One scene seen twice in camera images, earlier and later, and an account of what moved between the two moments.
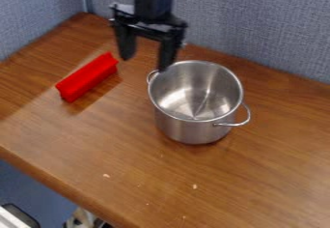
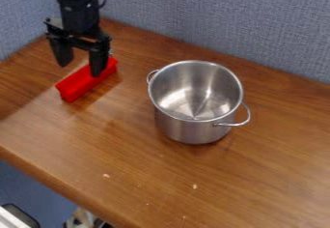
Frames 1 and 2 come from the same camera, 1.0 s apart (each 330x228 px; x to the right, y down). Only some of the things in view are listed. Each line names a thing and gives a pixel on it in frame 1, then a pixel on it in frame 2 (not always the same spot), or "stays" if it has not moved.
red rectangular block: [88, 77] stays
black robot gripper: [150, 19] → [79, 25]
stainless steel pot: [196, 99] stays
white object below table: [83, 219] stays
